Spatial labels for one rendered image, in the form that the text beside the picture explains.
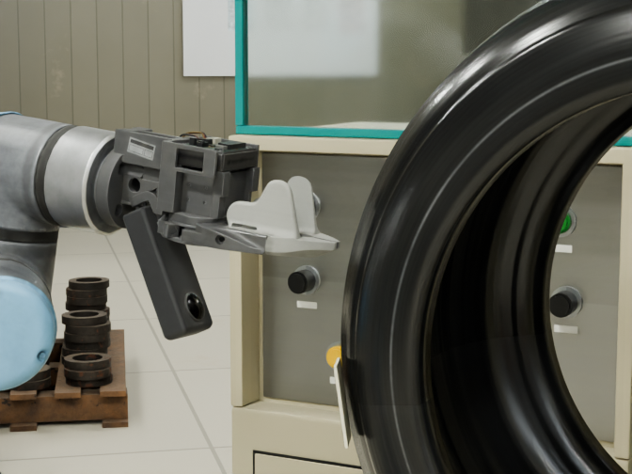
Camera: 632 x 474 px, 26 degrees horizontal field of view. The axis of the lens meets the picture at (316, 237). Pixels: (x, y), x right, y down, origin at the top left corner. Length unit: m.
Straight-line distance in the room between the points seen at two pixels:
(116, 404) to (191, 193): 4.09
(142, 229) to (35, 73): 9.79
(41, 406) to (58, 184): 4.05
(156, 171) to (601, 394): 0.76
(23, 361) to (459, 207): 0.38
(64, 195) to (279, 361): 0.77
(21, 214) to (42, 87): 9.73
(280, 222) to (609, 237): 0.68
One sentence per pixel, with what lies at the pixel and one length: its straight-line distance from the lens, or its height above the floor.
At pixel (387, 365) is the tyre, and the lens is 0.96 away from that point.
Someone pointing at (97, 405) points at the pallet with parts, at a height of 0.07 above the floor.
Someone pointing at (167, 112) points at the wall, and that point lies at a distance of 11.01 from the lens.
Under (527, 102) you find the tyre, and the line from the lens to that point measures 0.90.
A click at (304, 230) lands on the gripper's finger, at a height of 1.23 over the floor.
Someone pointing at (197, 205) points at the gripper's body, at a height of 1.26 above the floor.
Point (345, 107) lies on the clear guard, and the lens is 1.77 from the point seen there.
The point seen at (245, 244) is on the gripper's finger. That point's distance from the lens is 1.09.
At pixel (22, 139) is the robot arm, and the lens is 1.21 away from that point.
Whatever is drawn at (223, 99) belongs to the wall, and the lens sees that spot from 11.06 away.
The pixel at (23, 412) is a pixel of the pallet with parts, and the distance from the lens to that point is 5.21.
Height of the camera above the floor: 1.38
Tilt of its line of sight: 8 degrees down
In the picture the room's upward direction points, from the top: straight up
